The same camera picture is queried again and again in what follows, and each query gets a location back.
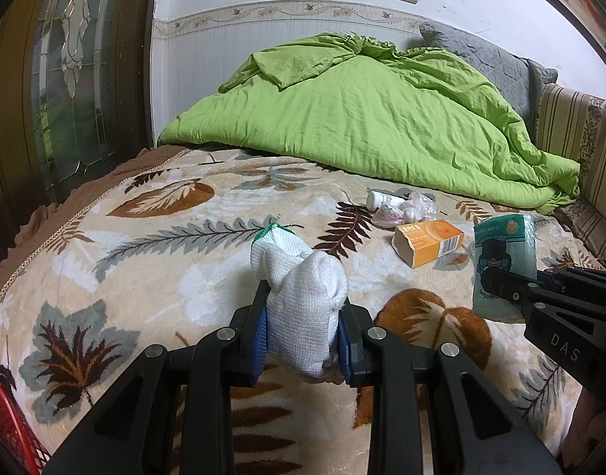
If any pink crumpled plastic wrap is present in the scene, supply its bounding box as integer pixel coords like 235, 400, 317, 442
372, 206, 407, 227

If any orange cardboard box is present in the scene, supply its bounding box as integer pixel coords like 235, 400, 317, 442
392, 218, 465, 269

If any grey quilted pillow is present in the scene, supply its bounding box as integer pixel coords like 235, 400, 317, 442
419, 22, 558, 129

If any white knitted sock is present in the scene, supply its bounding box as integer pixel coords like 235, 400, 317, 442
250, 215, 349, 378

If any red plastic basket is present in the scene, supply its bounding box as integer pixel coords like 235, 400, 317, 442
0, 375, 51, 475

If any small white bottle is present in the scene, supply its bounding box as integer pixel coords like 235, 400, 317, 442
366, 190, 407, 210

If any striped floral headboard cushion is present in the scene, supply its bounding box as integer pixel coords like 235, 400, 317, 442
533, 83, 606, 268

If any clear plastic bag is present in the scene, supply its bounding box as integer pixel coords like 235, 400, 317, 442
402, 192, 438, 222

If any leaf print blanket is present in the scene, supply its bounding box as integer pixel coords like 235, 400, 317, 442
0, 146, 606, 475

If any person's right hand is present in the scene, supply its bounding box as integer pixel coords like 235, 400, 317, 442
560, 383, 606, 461

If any wooden door with glass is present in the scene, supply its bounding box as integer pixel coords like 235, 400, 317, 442
0, 0, 163, 278

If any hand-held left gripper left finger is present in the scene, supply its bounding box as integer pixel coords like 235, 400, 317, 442
46, 279, 271, 475

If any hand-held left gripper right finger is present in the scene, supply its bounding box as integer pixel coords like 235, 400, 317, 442
335, 304, 563, 475

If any teal tissue packet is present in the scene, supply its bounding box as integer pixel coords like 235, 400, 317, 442
472, 214, 537, 325

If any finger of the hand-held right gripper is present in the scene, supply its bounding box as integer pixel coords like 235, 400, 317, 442
481, 266, 541, 320
538, 266, 606, 298

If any green quilt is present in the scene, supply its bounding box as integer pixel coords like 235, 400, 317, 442
157, 32, 581, 215

